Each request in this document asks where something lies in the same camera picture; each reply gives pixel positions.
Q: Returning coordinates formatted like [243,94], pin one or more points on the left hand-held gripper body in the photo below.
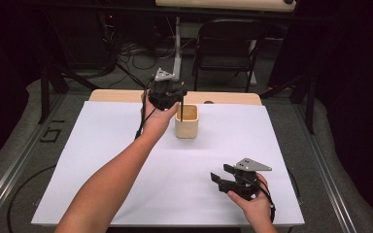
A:
[162,93]

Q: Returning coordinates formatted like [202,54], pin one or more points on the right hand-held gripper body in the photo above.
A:
[244,184]

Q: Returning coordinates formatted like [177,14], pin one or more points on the dark paintbrush with gold ferrule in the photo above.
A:
[182,110]

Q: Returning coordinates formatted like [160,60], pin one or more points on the beige square ceramic cup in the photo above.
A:
[186,129]

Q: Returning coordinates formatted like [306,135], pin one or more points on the person's right hand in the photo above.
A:
[259,208]

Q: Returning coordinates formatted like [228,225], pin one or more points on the person's left hand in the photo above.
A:
[155,121]

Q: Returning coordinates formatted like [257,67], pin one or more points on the white paper sheet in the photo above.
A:
[181,168]

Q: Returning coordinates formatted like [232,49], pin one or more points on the white metal table leg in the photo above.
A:
[177,48]

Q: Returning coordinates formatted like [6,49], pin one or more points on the black folding chair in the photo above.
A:
[226,61]

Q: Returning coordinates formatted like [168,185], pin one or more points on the beige background table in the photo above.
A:
[223,4]

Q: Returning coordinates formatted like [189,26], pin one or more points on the black stand legs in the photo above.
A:
[56,81]
[299,93]

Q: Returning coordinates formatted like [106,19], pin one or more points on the aluminium floor rail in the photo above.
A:
[16,165]
[327,168]

